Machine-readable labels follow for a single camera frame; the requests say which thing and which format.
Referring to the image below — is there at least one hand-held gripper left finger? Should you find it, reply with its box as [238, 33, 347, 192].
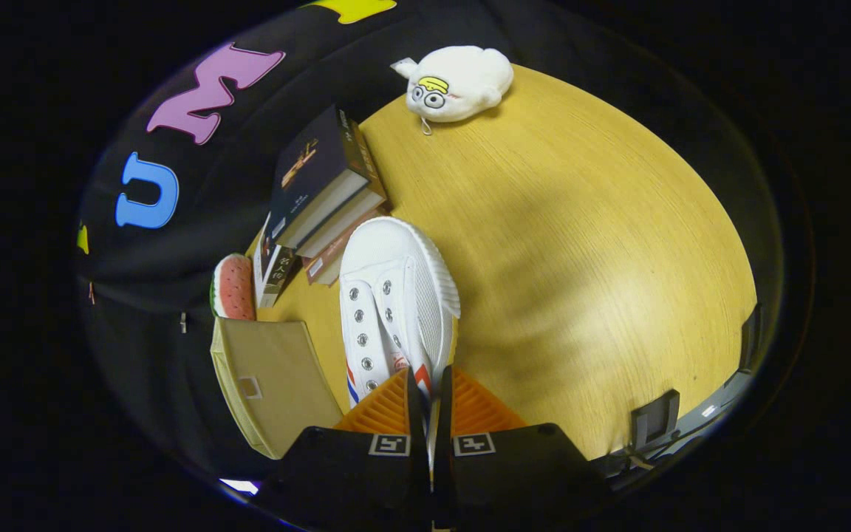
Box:
[278, 366, 430, 532]

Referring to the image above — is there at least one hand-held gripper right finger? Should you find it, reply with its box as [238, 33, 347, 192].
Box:
[433, 366, 611, 532]

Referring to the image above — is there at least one white canvas shoe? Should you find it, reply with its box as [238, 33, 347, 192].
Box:
[338, 216, 462, 411]

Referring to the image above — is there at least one beige fabric storage box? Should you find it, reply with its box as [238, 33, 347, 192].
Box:
[209, 316, 345, 460]

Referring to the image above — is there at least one brown cover book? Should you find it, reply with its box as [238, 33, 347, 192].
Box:
[302, 207, 393, 287]

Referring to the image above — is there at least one white book with portrait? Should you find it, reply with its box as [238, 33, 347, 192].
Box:
[252, 214, 301, 310]

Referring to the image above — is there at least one dark paperback book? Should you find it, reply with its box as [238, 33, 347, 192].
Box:
[295, 159, 388, 259]

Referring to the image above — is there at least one watermelon slice toy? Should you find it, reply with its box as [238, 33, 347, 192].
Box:
[209, 253, 258, 321]

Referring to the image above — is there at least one black hardcover book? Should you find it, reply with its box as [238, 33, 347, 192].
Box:
[269, 105, 371, 250]

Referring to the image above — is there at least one black backdrop cloth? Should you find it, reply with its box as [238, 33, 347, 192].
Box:
[75, 0, 781, 474]

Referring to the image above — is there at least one white plush toy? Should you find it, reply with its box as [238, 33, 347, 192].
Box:
[391, 46, 515, 136]

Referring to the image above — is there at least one black table bracket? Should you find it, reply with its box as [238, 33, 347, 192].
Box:
[630, 389, 682, 453]
[739, 303, 763, 372]

